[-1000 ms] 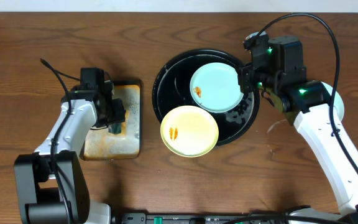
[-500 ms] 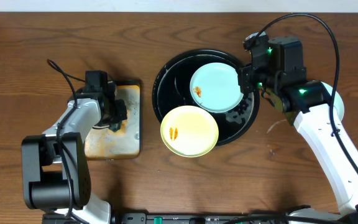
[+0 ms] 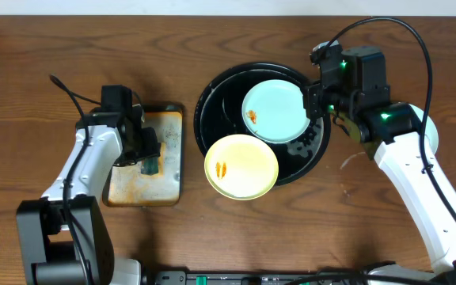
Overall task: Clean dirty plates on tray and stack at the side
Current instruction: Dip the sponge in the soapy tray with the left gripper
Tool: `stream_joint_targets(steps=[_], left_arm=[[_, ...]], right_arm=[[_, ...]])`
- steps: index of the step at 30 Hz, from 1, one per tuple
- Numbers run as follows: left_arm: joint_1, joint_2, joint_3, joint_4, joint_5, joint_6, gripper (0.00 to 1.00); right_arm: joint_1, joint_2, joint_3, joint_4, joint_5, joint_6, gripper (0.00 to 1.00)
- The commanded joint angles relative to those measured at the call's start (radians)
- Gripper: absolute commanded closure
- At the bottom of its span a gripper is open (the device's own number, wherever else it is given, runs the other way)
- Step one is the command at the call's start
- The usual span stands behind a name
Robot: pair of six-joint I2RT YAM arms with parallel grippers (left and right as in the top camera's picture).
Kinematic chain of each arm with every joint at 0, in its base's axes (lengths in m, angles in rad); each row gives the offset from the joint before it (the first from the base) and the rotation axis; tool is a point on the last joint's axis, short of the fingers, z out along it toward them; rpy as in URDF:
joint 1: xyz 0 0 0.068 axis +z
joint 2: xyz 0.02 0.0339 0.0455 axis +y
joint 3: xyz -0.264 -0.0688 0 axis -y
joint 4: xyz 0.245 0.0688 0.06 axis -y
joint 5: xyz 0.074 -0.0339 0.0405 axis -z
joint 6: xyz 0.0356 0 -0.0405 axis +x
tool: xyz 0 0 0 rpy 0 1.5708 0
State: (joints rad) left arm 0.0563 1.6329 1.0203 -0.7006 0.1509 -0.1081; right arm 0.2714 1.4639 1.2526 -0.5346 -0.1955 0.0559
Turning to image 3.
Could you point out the green yellow sponge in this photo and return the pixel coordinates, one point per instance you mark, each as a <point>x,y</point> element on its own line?
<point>154,166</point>

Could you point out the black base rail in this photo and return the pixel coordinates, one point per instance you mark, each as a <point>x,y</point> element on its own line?
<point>381,275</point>

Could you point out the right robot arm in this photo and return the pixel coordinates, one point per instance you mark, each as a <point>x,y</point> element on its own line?
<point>398,146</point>

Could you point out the yellow plate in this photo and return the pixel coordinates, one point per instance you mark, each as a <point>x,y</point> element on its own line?
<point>241,167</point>

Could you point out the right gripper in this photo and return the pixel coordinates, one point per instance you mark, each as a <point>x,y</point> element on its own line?
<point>313,94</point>

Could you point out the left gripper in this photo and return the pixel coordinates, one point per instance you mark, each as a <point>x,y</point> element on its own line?
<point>151,148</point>

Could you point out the light blue plate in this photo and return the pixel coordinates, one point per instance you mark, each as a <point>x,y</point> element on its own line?
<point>273,111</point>
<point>431,132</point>

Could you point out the black rectangular soapy tray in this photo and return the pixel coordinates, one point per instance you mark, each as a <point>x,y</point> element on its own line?
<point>127,187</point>

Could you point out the light blue plate top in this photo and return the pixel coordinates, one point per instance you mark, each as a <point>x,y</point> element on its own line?
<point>273,111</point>

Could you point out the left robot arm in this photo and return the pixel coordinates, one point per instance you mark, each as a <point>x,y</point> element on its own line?
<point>62,235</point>

